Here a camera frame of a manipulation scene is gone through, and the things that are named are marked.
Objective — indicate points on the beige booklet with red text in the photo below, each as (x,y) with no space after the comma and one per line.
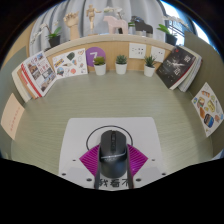
(12,115)

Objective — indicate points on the black computer mouse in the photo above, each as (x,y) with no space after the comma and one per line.
(113,155)

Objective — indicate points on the white sticker sheet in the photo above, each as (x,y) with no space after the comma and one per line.
(70,63)

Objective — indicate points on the pink wooden horse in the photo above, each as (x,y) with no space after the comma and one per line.
(115,24)

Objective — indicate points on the white orchid in black pot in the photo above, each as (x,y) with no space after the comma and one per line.
(54,40)
(113,10)

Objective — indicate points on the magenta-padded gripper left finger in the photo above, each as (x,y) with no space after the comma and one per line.
(87,160)

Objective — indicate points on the window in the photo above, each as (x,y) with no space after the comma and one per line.
(191,23)

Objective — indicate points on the purple round number sign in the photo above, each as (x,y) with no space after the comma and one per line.
(95,52)

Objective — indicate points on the colourful food sticker sheet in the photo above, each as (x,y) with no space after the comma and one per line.
(208,108)

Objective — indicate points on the black wooden horse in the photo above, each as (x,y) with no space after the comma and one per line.
(143,27)

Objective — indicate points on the grey-green desk divider panel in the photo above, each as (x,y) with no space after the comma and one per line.
(8,73)
(206,56)

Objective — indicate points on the leafy plant in black pot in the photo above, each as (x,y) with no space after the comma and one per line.
(171,39)

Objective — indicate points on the wooden artist mannequin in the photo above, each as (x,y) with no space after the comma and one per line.
(91,18)

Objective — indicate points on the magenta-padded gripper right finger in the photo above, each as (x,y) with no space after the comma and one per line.
(138,160)

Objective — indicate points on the book with illustrated cover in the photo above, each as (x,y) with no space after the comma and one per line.
(40,71)

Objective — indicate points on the thick white book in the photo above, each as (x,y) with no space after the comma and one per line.
(17,85)

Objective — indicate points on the grey curtain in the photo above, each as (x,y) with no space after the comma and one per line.
(80,6)

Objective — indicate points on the white wall socket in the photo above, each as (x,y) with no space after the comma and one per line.
(137,51)
(158,54)

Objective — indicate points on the kraft brown book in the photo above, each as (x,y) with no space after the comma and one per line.
(26,87)

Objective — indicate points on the white mouse pad with drawing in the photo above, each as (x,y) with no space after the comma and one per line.
(140,133)

